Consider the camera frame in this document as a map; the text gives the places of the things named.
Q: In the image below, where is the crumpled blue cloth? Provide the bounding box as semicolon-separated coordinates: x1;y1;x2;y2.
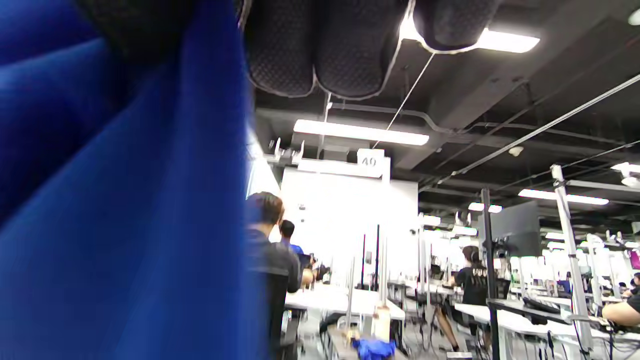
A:
351;338;397;360

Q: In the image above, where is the blue smooth t-shirt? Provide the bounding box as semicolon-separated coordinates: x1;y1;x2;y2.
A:
0;0;269;360

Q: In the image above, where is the white office desk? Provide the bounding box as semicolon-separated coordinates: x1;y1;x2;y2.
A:
452;301;581;346
285;286;407;322

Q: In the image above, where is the white hanging sign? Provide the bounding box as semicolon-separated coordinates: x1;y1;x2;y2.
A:
356;148;386;171

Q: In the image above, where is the silver frame post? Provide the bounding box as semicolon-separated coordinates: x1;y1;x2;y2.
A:
550;164;596;352

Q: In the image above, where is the brown cart top board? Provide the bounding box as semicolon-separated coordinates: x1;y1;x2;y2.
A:
327;327;412;360

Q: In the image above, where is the another person's forearm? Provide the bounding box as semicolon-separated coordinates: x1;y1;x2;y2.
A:
601;294;640;328

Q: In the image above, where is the white bottle with red label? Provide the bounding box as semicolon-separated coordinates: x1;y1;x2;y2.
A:
372;304;392;344

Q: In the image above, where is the person's right hand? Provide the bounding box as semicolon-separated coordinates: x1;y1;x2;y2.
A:
75;0;502;101

